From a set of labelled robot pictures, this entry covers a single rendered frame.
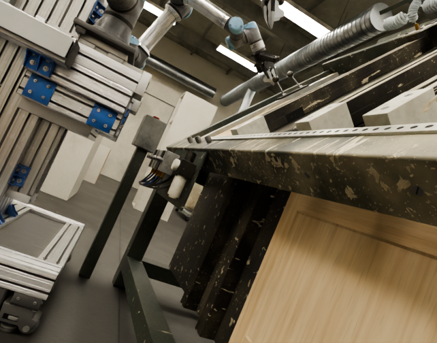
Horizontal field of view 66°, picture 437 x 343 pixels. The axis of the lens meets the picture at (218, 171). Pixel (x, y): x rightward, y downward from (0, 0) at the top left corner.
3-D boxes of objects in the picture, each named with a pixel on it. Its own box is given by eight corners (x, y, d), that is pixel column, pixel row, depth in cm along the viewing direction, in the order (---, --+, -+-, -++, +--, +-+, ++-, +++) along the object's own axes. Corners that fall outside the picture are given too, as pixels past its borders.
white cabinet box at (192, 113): (131, 203, 579) (180, 96, 595) (162, 215, 595) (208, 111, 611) (133, 207, 522) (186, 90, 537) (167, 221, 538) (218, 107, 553)
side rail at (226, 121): (190, 154, 201) (183, 138, 199) (329, 86, 232) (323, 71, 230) (193, 155, 195) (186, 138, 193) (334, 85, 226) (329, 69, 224)
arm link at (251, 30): (239, 28, 189) (254, 22, 189) (247, 47, 191) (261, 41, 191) (242, 25, 181) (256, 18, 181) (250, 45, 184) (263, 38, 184)
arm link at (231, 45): (223, 31, 180) (242, 23, 180) (224, 41, 191) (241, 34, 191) (229, 44, 179) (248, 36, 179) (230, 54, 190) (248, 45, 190)
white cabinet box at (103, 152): (66, 170, 642) (82, 136, 648) (95, 182, 658) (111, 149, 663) (62, 171, 599) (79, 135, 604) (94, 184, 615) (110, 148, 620)
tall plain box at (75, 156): (30, 173, 426) (89, 52, 439) (77, 192, 442) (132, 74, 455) (7, 178, 339) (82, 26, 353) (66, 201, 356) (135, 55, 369)
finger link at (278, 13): (286, 26, 119) (286, -1, 119) (271, 24, 118) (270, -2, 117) (282, 28, 122) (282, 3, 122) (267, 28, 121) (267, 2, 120)
